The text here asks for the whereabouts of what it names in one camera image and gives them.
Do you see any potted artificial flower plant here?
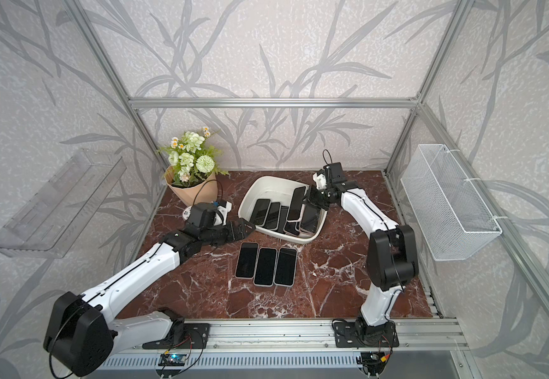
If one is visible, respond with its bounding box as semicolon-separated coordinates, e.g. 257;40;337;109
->
158;126;228;206

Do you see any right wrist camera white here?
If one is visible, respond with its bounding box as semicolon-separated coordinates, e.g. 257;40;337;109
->
312;173;327;190

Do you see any white wire mesh basket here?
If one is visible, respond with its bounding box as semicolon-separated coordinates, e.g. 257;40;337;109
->
401;144;503;262

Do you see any right circuit board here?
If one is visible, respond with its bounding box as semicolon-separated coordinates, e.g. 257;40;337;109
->
356;352;390;367

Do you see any left green circuit board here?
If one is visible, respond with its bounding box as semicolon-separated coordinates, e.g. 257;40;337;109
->
158;352;190;368

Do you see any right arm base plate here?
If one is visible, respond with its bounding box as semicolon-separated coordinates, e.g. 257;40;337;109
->
331;317;399;348

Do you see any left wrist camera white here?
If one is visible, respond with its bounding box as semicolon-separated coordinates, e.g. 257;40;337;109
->
214;200;233;226

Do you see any phone with light blue case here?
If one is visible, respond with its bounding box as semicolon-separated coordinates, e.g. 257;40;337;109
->
253;248;277;287

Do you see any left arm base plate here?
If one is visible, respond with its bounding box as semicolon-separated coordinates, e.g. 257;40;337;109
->
142;323;211;350

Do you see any clear plastic wall shelf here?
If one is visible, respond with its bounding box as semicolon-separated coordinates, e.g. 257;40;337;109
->
0;148;127;259

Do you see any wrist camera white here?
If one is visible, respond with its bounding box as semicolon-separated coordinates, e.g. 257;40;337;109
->
312;173;327;190
214;200;233;226

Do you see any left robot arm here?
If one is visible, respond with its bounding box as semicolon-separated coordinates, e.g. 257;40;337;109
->
43;202;255;377

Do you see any black phone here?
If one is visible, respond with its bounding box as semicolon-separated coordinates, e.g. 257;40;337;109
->
250;198;271;227
274;248;297;287
286;186;307;222
300;204;322;235

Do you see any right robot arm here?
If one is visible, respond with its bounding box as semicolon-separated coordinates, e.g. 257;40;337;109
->
307;163;419;334

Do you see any phone with pink case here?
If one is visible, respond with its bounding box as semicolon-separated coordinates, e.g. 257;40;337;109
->
235;243;259;279

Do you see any white plastic storage box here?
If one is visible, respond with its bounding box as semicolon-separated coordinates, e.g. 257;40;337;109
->
237;176;327;245

